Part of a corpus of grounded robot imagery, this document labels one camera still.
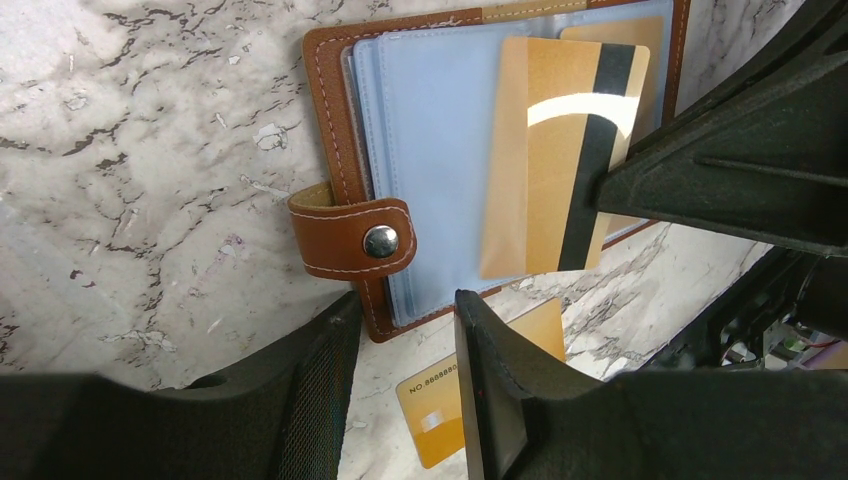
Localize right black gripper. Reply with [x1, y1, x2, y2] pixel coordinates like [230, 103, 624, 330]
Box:
[596, 51, 847, 370]

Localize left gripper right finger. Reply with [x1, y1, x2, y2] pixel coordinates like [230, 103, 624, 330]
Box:
[455, 290, 847, 479]

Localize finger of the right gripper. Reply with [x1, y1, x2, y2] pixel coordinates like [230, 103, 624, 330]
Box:
[629, 1, 847, 159]

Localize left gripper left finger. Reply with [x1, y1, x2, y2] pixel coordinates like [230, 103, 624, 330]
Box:
[1, 292, 363, 479]

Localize gold credit card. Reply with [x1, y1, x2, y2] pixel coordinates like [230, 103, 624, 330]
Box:
[478, 36, 651, 281]
[560, 15, 666, 249]

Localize brown leather card holder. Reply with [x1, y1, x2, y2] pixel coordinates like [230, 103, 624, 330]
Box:
[289, 1, 690, 343]

